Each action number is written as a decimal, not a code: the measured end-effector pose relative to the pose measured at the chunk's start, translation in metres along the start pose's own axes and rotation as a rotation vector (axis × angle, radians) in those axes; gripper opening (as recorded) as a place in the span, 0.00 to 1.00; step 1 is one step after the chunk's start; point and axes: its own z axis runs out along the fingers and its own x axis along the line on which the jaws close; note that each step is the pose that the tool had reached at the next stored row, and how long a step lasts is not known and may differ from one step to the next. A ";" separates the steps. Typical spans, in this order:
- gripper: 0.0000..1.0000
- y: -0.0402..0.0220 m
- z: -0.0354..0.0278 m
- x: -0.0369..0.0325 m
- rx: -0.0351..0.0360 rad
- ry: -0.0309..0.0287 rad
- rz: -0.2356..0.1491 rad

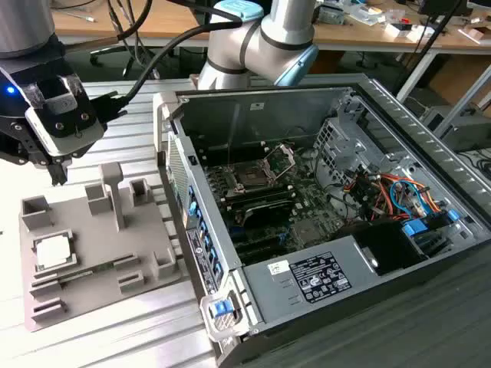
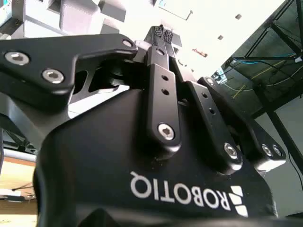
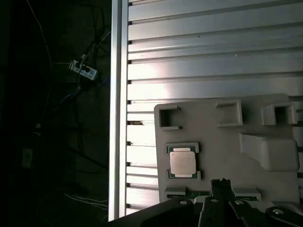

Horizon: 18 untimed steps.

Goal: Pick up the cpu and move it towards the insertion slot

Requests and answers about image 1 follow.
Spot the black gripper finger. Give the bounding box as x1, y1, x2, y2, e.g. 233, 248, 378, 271
48, 155, 71, 188

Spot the silver CPU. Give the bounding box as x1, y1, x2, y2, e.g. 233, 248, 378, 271
35, 235, 74, 270

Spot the CPU socket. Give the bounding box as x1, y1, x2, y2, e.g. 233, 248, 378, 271
223, 160, 276, 193

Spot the black RAM slot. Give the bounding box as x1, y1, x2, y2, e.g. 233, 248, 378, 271
226, 189, 295, 211
224, 182, 288, 202

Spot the black expansion slot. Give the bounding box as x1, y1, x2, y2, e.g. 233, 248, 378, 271
229, 228, 283, 252
234, 241, 288, 265

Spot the grey plastic parts rack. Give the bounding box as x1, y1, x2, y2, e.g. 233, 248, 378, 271
18, 161, 185, 334

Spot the green RAM stick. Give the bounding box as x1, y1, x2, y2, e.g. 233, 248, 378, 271
59, 260, 118, 284

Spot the black office chair base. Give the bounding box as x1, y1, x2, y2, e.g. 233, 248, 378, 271
90, 45, 173, 80

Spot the open grey PC case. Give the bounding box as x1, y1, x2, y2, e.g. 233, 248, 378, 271
152, 71, 491, 368

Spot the blue case latch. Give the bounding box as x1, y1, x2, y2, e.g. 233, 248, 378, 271
209, 301, 234, 318

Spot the metal socket cover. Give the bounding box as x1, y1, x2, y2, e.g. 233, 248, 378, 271
262, 142, 297, 182

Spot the grey power supply with labels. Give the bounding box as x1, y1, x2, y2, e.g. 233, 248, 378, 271
241, 234, 381, 324

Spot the silver chipset heatsink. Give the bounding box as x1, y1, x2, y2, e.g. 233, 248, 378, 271
290, 219, 328, 247

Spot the green motherboard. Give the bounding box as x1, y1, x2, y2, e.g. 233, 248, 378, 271
202, 144, 348, 266

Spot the silver perforated drive cage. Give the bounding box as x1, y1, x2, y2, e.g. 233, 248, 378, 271
312, 117, 384, 189

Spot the silver metal drive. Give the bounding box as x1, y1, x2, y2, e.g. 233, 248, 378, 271
317, 4, 348, 26

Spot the black plastic box cover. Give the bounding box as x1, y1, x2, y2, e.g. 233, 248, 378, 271
336, 220, 430, 278

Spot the blue disk carrier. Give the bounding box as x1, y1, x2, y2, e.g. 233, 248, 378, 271
401, 218, 430, 239

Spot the white box with black insert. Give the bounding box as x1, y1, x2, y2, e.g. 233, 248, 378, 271
385, 21, 423, 42

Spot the black slanted pole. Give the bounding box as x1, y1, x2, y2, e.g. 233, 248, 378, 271
394, 0, 467, 93

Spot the grey computer box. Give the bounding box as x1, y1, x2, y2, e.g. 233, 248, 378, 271
420, 103, 491, 153

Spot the silver table leg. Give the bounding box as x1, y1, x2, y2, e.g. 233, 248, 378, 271
440, 63, 491, 135

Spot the black monitor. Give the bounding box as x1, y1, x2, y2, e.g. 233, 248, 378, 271
417, 0, 473, 18

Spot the brown cardboard piece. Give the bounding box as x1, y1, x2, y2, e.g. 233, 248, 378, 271
459, 25, 487, 42

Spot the thick black camera cable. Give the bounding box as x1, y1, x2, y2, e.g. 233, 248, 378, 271
87, 7, 265, 124

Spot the grey case corner handle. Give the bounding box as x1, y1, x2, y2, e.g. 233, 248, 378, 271
152, 91, 182, 154

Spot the grey handle with blue latch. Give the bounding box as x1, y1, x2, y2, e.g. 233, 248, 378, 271
199, 289, 251, 343

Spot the blue wire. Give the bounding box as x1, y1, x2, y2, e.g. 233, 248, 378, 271
389, 179, 429, 220

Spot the orange wire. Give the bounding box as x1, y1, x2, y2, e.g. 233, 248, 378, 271
377, 174, 444, 214

